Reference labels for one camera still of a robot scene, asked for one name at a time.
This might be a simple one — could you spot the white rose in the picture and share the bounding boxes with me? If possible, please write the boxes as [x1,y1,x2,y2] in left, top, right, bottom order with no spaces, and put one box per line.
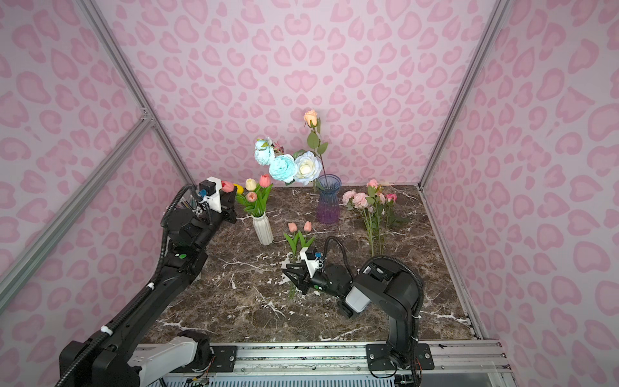
[294,151,322,185]

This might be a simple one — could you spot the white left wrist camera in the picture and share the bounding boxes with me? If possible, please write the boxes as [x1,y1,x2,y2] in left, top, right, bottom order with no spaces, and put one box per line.
[198,177,222,213]

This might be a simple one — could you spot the magenta rose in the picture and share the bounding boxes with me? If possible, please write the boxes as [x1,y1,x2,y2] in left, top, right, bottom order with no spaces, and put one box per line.
[384,193,406,229]

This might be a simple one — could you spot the tulip bunch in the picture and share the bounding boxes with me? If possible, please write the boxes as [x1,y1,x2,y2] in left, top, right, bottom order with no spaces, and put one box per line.
[222,175,272,218]

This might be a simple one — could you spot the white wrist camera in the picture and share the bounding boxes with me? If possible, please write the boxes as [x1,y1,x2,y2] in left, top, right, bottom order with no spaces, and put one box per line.
[300,245,324,278]
[198,177,222,213]

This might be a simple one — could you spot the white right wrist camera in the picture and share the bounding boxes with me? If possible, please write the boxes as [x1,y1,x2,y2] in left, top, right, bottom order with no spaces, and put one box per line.
[300,245,324,278]

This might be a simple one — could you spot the yellow peach rose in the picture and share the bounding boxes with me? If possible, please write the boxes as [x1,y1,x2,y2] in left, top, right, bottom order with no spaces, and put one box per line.
[303,110,329,174]

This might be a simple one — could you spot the purple glass vase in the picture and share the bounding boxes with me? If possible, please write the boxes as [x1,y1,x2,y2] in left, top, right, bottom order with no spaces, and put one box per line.
[316,174,342,224]

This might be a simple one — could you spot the white ribbed vase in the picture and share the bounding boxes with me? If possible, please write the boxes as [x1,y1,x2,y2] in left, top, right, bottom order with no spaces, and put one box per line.
[252,214,274,246]

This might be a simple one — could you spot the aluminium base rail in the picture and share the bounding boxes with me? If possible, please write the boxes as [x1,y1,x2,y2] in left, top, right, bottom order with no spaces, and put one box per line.
[89,341,516,387]

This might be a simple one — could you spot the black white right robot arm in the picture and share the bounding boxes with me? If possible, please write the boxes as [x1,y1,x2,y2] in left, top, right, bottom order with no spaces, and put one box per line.
[282,236,431,386]

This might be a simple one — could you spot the light pink double peony stem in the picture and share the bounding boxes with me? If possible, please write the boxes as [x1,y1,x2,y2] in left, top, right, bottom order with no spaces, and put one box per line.
[371,191,386,245]

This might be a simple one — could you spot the pink tulip stem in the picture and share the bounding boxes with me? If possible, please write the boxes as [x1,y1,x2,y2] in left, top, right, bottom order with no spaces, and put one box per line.
[285,223,300,262]
[298,221,314,248]

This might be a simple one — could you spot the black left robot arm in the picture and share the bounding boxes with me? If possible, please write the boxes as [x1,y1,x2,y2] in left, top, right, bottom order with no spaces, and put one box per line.
[58,177,237,386]

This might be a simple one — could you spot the small pink twin rose stem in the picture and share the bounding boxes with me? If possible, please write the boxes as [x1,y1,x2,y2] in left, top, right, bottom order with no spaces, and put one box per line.
[343,190,370,246]

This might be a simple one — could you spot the salmon pink rose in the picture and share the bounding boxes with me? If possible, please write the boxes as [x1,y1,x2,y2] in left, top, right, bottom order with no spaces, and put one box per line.
[365,179,382,256]

